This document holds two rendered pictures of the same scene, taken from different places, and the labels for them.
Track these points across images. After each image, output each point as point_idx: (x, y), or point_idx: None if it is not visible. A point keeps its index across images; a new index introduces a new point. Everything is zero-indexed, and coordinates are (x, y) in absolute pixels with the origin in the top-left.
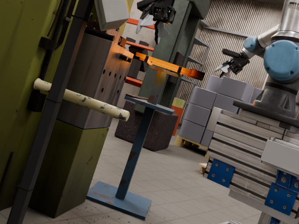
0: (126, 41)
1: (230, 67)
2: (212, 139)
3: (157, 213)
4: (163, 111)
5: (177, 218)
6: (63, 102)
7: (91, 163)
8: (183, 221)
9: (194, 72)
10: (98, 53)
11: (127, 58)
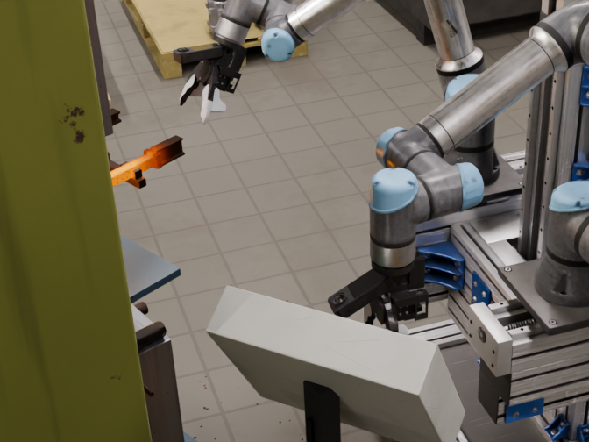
0: None
1: (217, 88)
2: (514, 383)
3: (182, 410)
4: (165, 282)
5: (208, 381)
6: None
7: None
8: (223, 377)
9: (161, 154)
10: (152, 381)
11: (147, 309)
